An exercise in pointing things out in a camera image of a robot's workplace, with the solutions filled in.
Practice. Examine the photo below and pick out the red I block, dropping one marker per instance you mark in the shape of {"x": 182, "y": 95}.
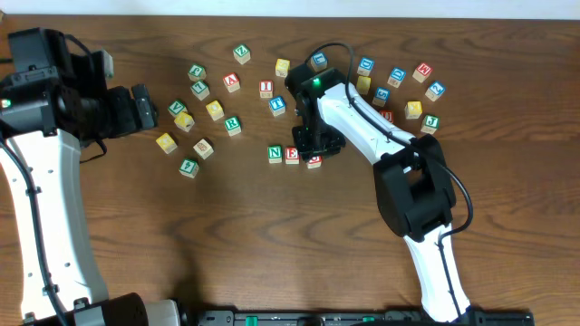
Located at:
{"x": 266, "y": 89}

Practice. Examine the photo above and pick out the blue d block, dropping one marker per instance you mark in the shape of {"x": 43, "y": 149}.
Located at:
{"x": 365, "y": 66}
{"x": 396, "y": 77}

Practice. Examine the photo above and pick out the green 4 block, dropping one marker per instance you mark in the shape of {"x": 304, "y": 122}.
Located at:
{"x": 189, "y": 168}

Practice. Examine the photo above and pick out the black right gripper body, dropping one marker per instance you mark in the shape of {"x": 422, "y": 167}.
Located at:
{"x": 318, "y": 145}

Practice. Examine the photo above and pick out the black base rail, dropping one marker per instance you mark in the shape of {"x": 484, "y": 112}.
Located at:
{"x": 403, "y": 318}

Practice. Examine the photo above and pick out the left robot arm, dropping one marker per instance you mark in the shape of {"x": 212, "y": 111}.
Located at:
{"x": 53, "y": 105}

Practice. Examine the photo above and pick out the plain wooden picture block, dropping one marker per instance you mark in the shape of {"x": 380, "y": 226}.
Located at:
{"x": 203, "y": 149}

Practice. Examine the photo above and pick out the yellow block beside V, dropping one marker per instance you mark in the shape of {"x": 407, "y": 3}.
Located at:
{"x": 184, "y": 121}

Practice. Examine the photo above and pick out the yellow block middle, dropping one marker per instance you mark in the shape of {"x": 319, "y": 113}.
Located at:
{"x": 215, "y": 110}

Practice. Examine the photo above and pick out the yellow block lower left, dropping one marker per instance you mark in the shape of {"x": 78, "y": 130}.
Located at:
{"x": 166, "y": 143}

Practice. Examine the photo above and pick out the blue 2 block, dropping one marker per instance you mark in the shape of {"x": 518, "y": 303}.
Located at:
{"x": 435, "y": 91}

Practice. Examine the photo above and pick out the green N block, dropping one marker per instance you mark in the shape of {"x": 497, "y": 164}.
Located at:
{"x": 275, "y": 154}

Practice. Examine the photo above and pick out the blue D block left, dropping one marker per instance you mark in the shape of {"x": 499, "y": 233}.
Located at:
{"x": 365, "y": 66}

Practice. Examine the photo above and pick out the yellow S block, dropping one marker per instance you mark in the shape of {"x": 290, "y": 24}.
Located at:
{"x": 363, "y": 85}

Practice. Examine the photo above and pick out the green Z block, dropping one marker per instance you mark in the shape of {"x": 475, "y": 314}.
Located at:
{"x": 242, "y": 53}

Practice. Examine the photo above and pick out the green J block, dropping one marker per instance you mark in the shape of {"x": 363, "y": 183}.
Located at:
{"x": 430, "y": 124}

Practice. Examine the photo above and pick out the yellow K block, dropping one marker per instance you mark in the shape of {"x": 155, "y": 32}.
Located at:
{"x": 413, "y": 110}

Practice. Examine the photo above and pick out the blue T block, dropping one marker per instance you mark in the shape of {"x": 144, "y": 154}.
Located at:
{"x": 277, "y": 105}

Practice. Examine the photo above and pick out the red U block moved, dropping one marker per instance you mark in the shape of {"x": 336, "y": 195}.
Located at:
{"x": 315, "y": 162}

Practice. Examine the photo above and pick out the red A block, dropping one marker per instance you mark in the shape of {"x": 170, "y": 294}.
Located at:
{"x": 232, "y": 82}

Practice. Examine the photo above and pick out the red U block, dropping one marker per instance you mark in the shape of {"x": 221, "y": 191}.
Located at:
{"x": 388, "y": 115}

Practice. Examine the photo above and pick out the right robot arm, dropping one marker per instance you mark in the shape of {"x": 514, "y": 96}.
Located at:
{"x": 413, "y": 185}

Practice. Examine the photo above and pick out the blue L block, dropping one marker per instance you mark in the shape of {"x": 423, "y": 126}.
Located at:
{"x": 319, "y": 61}

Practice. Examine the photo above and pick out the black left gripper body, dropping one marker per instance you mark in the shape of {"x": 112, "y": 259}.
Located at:
{"x": 136, "y": 110}

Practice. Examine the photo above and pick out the green V block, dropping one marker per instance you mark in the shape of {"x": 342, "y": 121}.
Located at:
{"x": 176, "y": 107}

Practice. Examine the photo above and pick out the red M block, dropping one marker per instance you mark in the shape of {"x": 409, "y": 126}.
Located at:
{"x": 422, "y": 72}

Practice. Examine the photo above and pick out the yellow block far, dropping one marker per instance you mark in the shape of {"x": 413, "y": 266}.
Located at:
{"x": 282, "y": 67}

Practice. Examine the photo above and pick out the blue D block right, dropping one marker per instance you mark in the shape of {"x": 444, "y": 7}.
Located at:
{"x": 396, "y": 77}

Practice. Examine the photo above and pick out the red E block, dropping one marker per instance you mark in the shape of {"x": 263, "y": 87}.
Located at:
{"x": 292, "y": 156}

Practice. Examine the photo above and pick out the blue 5 block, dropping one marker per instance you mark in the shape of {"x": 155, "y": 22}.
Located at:
{"x": 380, "y": 97}

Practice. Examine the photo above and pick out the green R block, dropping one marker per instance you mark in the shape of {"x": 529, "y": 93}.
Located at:
{"x": 232, "y": 126}

